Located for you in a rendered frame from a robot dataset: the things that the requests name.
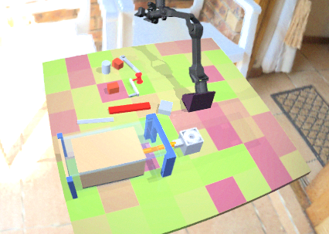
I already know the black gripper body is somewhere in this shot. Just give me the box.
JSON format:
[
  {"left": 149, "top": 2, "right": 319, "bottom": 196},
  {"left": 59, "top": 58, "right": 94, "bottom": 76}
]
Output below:
[{"left": 137, "top": 7, "right": 158, "bottom": 24}]

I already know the small orange block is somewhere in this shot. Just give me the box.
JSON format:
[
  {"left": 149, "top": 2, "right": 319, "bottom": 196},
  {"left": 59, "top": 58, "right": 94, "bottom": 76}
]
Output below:
[
  {"left": 112, "top": 58, "right": 124, "bottom": 70},
  {"left": 107, "top": 82, "right": 119, "bottom": 94}
]

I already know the light blue cylinder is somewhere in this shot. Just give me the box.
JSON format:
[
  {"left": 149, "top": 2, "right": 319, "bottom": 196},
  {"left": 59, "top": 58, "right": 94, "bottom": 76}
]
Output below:
[{"left": 101, "top": 60, "right": 110, "bottom": 75}]

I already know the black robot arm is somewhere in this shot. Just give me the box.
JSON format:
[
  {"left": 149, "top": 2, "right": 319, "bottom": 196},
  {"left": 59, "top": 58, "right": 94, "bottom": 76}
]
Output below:
[{"left": 147, "top": 0, "right": 210, "bottom": 93}]

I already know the white flat bar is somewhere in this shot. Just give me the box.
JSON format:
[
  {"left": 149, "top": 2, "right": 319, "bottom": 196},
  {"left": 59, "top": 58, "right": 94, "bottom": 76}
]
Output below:
[{"left": 77, "top": 117, "right": 114, "bottom": 124}]

